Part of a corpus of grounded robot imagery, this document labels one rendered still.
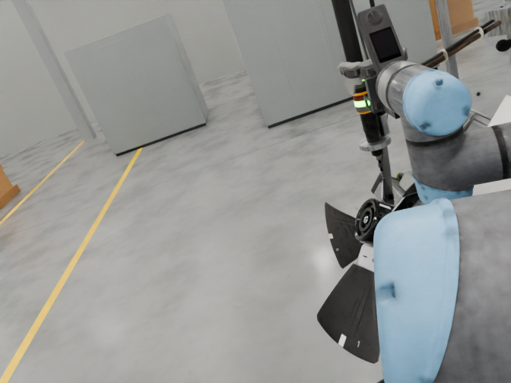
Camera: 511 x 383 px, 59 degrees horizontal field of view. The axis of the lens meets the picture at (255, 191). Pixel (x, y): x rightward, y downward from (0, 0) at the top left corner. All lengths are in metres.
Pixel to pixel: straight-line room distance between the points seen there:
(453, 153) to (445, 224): 0.38
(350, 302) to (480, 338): 1.03
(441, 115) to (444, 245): 0.35
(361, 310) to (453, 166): 0.70
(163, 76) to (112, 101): 1.00
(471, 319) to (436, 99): 0.38
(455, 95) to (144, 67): 7.69
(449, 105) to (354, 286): 0.76
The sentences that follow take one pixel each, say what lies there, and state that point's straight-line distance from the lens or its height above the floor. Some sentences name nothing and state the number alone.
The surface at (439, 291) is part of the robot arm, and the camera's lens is 0.26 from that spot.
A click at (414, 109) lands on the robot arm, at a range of 0.60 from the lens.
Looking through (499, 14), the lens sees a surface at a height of 1.57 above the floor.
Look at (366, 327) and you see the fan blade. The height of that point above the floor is 0.97.
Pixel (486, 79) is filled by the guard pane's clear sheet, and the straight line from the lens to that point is 2.21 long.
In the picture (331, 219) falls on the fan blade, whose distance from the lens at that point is 1.51.
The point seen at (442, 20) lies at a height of 1.43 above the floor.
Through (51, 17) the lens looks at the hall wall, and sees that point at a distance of 13.90.
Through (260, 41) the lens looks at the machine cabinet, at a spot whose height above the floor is 1.20.
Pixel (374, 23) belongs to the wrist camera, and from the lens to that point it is 0.79.
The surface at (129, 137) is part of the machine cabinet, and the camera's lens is 8.49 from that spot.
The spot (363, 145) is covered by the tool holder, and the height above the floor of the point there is 1.47.
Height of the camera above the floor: 1.84
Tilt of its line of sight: 23 degrees down
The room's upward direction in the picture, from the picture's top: 21 degrees counter-clockwise
